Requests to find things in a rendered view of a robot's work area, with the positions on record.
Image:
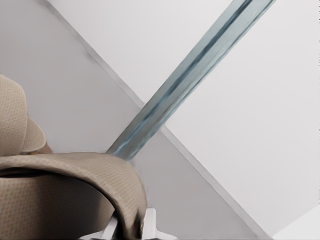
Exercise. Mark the silver frame post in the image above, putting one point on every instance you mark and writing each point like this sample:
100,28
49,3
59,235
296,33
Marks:
190,67

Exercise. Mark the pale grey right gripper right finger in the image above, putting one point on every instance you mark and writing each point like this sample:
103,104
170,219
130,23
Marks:
150,222

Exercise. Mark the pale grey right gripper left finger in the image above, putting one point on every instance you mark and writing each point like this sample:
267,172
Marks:
110,228

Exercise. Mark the beige mesh fabric shoe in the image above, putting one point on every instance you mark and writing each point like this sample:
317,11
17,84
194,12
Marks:
62,195

